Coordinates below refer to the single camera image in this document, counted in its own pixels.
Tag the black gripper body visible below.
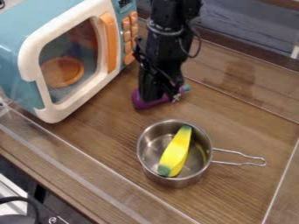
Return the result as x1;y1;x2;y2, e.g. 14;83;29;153
135;29;193;91

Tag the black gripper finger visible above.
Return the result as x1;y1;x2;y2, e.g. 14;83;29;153
165;80;183;102
138;64;165;102

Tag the purple toy eggplant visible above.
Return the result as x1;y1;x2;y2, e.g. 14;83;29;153
131;85;191;109

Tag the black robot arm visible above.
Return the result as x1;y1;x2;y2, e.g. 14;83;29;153
134;0;202;103

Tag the orange microwave turntable plate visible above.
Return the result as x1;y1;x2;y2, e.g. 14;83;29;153
42;57;85;88

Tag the yellow toy corn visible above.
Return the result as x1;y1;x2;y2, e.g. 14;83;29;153
158;125;193;178

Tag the blue toy microwave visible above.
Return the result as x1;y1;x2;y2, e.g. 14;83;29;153
0;0;138;123

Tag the black device at lower left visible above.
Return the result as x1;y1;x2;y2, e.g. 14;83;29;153
0;196;87;224

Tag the black cable loop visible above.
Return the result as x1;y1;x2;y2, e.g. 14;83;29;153
178;24;203;59

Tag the silver pot with wire handle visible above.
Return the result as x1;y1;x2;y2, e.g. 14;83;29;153
137;119;268;188

